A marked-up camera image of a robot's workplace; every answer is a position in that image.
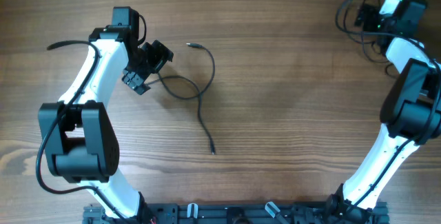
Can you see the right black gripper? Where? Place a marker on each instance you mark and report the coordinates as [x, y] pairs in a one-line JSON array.
[[368, 24]]

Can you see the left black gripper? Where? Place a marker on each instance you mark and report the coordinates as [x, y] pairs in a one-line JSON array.
[[160, 54]]

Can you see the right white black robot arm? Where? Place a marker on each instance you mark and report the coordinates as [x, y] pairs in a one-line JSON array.
[[410, 114]]

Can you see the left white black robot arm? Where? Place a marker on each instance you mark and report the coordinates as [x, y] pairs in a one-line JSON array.
[[78, 140]]

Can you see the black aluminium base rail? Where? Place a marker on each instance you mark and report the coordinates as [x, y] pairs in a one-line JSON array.
[[300, 212]]

